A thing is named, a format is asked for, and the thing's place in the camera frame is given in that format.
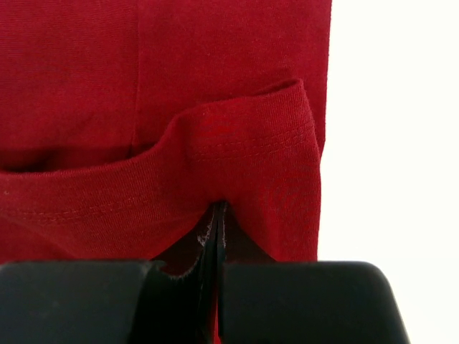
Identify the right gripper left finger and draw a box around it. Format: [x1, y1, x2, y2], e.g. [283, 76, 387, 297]
[1, 205, 219, 343]

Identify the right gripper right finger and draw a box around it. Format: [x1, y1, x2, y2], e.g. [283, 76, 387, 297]
[217, 203, 409, 343]

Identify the red t-shirt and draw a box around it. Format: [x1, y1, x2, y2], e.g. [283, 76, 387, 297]
[0, 0, 333, 344]

